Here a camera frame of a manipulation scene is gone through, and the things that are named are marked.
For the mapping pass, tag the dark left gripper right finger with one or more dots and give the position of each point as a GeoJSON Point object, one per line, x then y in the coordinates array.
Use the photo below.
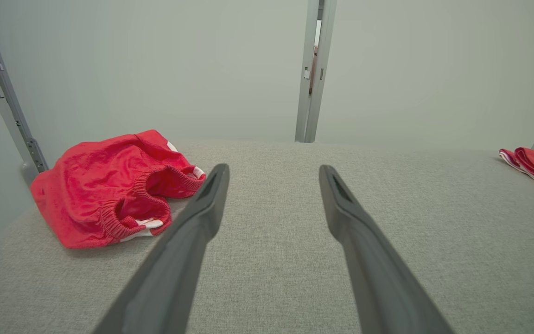
{"type": "Point", "coordinates": [373, 269]}

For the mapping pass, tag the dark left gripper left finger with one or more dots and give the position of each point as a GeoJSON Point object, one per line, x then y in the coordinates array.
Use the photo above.
{"type": "Point", "coordinates": [179, 250]}

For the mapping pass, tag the red shorts with elastic waistband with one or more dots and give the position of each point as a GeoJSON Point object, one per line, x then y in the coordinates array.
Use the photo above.
{"type": "Point", "coordinates": [91, 185]}

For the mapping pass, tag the grey double partition post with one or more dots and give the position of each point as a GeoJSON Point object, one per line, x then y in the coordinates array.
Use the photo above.
{"type": "Point", "coordinates": [311, 93]}

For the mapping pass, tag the grey partition post with brackets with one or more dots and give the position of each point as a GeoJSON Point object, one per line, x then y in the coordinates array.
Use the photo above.
{"type": "Point", "coordinates": [5, 88]}

